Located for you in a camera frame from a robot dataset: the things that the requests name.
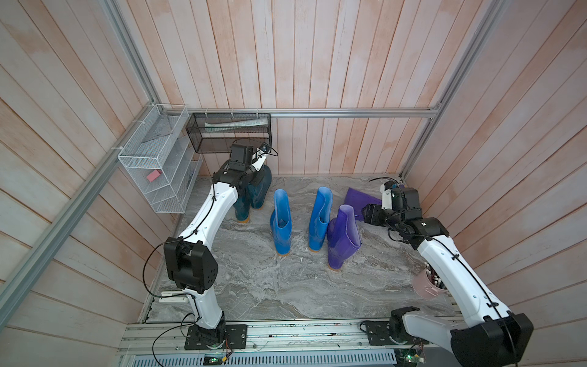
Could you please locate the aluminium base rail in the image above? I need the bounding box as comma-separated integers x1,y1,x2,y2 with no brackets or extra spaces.
116,316,498,367

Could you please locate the blue rain boot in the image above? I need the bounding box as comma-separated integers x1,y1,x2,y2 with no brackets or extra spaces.
270,189,292,256
309,187,333,252

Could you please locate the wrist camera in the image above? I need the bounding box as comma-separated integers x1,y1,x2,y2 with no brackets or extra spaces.
380,178,399,210
252,142,272,171

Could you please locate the purple rain boot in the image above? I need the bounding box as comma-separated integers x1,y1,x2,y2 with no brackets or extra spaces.
327,204,362,270
344,187,382,222

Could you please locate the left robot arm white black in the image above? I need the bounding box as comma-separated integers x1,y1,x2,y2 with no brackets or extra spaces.
160,142,272,349

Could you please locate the teal rain boot with paper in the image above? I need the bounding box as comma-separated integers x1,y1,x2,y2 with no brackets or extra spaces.
233,184,252,223

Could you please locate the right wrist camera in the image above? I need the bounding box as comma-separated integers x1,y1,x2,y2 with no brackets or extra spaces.
380,178,399,210

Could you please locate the pink cup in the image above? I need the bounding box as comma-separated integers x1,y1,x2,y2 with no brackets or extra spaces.
412,270,448,300

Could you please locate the horizontal aluminium bar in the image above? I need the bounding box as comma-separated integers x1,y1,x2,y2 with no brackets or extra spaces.
169,105,440,119

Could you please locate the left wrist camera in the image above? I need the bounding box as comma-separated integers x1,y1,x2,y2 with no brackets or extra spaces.
252,142,272,171

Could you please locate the black wire mesh basket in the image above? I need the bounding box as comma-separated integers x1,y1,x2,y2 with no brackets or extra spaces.
186,112,272,154

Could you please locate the pink eraser block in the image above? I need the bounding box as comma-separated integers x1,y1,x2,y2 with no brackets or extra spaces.
146,170,162,183

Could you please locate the purple rain boot lying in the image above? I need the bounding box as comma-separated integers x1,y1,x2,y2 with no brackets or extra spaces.
344,187,382,222

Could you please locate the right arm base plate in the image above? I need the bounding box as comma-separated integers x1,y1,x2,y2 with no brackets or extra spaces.
359,321,429,347

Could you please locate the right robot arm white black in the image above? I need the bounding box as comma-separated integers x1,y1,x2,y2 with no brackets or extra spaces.
361,180,533,366

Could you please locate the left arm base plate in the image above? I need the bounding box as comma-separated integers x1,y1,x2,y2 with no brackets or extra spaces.
184,323,248,350

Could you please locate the white wire mesh shelf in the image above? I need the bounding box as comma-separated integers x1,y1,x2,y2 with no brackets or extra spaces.
119,103,202,214

